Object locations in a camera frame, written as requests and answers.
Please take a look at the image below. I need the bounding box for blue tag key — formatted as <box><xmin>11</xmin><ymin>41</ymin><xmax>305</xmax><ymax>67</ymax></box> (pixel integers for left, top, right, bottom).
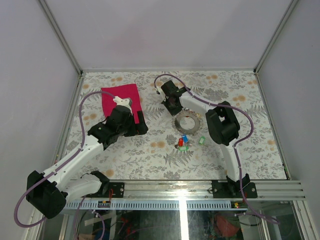
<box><xmin>181</xmin><ymin>134</ymin><xmax>189</xmax><ymax>144</ymax></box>

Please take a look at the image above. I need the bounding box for red tag key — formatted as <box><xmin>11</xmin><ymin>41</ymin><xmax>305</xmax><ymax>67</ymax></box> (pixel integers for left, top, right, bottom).
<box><xmin>174</xmin><ymin>138</ymin><xmax>184</xmax><ymax>149</ymax></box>

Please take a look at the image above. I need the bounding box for green tag key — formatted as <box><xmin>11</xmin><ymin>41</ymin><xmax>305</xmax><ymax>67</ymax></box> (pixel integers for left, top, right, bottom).
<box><xmin>198</xmin><ymin>136</ymin><xmax>206</xmax><ymax>146</ymax></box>
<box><xmin>178</xmin><ymin>145</ymin><xmax>193</xmax><ymax>152</ymax></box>

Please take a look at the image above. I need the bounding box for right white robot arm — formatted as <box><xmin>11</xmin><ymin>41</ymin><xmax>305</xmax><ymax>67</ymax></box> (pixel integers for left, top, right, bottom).
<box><xmin>156</xmin><ymin>80</ymin><xmax>246</xmax><ymax>198</ymax></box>

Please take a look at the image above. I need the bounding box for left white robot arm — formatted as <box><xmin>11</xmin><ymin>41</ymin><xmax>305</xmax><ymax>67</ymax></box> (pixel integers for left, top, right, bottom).
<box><xmin>26</xmin><ymin>105</ymin><xmax>148</xmax><ymax>219</ymax></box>

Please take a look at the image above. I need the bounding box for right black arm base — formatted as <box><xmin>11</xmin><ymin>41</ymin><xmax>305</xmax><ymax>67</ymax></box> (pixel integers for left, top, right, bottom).
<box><xmin>211</xmin><ymin>173</ymin><xmax>258</xmax><ymax>199</ymax></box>

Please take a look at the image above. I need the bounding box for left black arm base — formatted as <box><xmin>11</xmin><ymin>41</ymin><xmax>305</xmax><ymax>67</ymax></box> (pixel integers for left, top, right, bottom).
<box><xmin>99</xmin><ymin>182</ymin><xmax>125</xmax><ymax>200</ymax></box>

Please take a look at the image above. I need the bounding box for red cloth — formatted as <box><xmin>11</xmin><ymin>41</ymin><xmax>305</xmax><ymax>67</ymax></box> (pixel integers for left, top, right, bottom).
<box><xmin>101</xmin><ymin>83</ymin><xmax>142</xmax><ymax>124</ymax></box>

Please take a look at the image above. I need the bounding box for floral table mat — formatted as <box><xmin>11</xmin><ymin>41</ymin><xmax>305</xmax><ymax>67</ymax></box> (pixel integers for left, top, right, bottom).
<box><xmin>64</xmin><ymin>70</ymin><xmax>287</xmax><ymax>180</ymax></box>

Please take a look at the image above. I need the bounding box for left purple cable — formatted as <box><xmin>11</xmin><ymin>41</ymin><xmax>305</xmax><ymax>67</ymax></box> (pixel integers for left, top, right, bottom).
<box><xmin>13</xmin><ymin>91</ymin><xmax>117</xmax><ymax>228</ymax></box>

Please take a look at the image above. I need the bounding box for aluminium front rail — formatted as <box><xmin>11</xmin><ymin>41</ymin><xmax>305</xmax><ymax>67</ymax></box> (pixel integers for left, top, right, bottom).
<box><xmin>65</xmin><ymin>180</ymin><xmax>306</xmax><ymax>210</ymax></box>

